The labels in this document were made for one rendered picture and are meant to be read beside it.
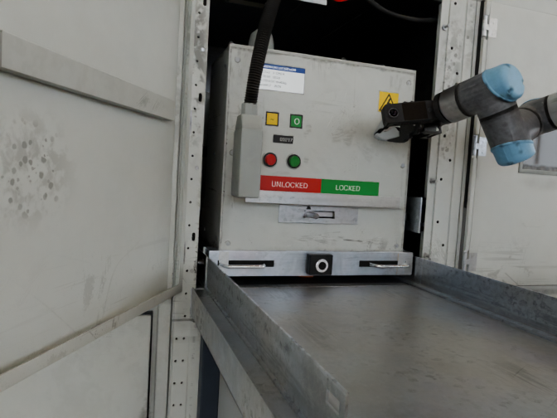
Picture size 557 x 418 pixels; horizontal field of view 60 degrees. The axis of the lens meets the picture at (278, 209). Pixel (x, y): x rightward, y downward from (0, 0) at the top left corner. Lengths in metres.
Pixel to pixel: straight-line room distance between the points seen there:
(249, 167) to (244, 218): 0.16
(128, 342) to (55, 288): 0.38
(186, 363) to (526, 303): 0.71
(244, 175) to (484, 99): 0.50
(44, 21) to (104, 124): 0.18
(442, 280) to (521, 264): 0.32
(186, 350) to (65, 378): 0.25
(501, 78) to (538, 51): 0.49
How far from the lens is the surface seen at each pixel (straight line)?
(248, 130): 1.02
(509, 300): 1.08
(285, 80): 1.17
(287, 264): 1.17
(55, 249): 0.73
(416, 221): 1.30
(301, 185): 1.17
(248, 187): 1.02
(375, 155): 1.26
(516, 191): 1.45
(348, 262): 1.23
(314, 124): 1.19
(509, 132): 1.06
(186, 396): 1.17
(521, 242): 1.48
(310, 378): 0.53
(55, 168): 0.72
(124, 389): 1.13
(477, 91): 1.06
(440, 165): 1.31
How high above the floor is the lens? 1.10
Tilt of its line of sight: 4 degrees down
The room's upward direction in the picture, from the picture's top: 3 degrees clockwise
